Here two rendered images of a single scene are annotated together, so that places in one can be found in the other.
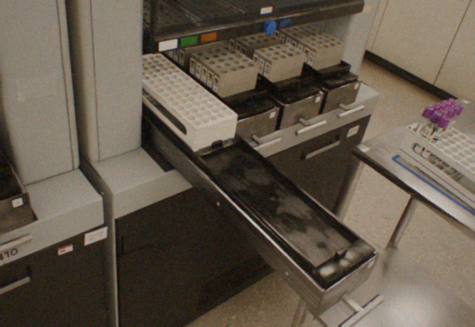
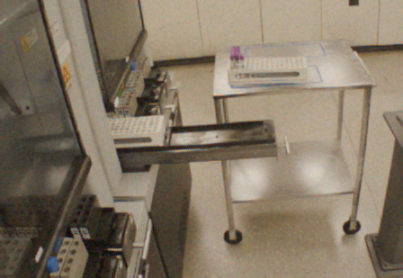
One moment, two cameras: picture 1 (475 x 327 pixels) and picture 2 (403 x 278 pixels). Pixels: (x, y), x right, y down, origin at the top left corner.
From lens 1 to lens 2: 0.76 m
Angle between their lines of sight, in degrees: 33
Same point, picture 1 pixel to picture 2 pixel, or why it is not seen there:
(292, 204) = (225, 131)
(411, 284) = not seen: hidden behind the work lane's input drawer
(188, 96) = (130, 125)
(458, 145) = (251, 63)
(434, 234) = not seen: hidden behind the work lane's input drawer
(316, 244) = (253, 134)
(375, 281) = (243, 166)
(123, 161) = (124, 183)
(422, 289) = not seen: hidden behind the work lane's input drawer
